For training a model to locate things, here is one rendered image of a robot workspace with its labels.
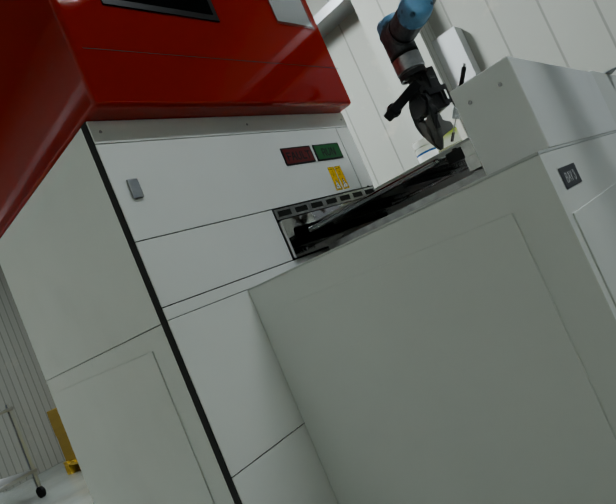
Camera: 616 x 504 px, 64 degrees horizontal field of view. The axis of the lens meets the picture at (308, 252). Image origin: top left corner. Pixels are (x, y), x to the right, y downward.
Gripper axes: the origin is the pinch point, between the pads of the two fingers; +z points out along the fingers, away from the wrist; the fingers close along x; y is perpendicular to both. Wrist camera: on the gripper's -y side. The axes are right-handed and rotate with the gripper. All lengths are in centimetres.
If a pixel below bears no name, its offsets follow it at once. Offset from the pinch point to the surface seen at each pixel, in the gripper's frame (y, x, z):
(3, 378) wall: -263, 555, -17
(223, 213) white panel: -58, -2, -2
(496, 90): -25, -51, 5
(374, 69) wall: 106, 173, -93
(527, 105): -23, -54, 8
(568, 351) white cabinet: -32, -51, 41
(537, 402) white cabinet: -35, -45, 47
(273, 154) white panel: -38.1, 9.5, -13.9
